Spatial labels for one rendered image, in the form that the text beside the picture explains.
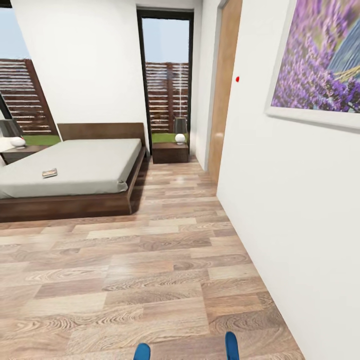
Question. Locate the hardback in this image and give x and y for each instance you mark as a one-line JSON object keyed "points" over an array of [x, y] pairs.
{"points": [[49, 173]]}

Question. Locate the sandal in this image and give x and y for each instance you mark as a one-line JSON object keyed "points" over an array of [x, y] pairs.
{"points": [[142, 352], [231, 344]]}

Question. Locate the fixed window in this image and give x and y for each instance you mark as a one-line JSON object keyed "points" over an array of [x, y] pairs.
{"points": [[21, 95], [166, 49]]}

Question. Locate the painting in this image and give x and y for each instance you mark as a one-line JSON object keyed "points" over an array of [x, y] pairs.
{"points": [[316, 75]]}

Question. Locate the sliding door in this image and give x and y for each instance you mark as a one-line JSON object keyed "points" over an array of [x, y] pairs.
{"points": [[230, 24]]}

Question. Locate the bed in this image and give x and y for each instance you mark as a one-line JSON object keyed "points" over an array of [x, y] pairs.
{"points": [[97, 165]]}

